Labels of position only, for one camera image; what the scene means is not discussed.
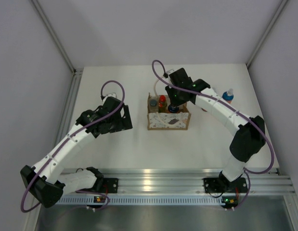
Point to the tall orange spray bottle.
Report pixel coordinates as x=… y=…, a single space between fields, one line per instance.
x=228 y=95

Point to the clear jar with dark lid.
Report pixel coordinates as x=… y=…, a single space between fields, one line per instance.
x=153 y=106

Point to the burlap canvas tote bag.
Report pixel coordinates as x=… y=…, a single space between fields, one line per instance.
x=167 y=121

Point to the aluminium rail frame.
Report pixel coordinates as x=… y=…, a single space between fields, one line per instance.
x=190 y=182

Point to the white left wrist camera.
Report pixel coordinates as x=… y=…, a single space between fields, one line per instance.
x=113 y=94

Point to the white slotted cable duct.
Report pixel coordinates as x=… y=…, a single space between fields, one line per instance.
x=82 y=199

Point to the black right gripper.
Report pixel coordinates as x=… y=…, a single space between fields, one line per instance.
x=169 y=89

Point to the yellow bottle with red cap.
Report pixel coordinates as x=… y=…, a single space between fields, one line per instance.
x=162 y=104

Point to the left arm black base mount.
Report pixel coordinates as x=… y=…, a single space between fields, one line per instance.
x=108 y=185

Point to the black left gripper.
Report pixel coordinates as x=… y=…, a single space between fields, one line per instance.
x=124 y=123

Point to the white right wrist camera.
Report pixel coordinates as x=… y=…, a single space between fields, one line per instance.
x=170 y=71

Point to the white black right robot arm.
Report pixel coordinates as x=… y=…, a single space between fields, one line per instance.
x=246 y=131

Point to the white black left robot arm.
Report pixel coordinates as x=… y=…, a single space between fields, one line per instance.
x=45 y=181

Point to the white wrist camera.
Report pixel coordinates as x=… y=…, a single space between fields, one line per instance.
x=170 y=71
x=113 y=94

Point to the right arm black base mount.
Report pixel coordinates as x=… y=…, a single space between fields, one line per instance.
x=218 y=185

